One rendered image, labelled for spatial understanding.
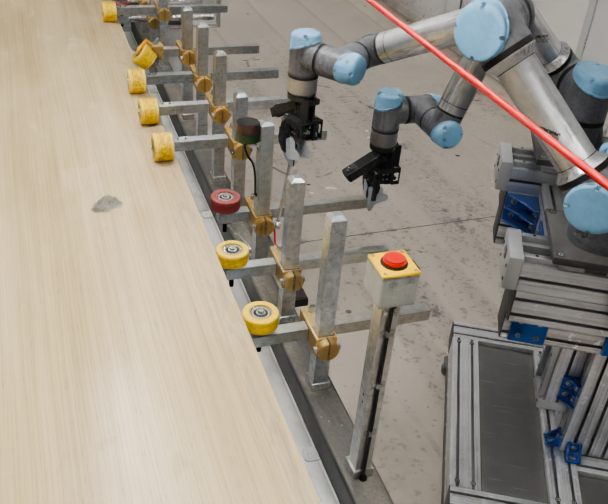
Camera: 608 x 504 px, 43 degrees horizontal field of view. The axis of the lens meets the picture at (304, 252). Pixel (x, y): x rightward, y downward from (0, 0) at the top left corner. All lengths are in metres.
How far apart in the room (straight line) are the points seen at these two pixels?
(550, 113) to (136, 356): 0.96
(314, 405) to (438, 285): 1.74
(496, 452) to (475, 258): 1.40
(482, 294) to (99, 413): 2.26
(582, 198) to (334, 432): 0.71
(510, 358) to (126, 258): 1.47
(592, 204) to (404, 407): 1.38
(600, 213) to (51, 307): 1.15
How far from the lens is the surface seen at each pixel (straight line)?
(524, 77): 1.65
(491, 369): 2.74
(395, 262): 1.31
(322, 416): 1.76
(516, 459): 2.48
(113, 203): 2.06
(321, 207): 2.19
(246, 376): 1.54
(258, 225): 2.07
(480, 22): 1.63
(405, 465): 2.65
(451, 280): 3.49
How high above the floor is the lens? 1.96
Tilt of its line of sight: 34 degrees down
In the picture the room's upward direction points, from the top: 5 degrees clockwise
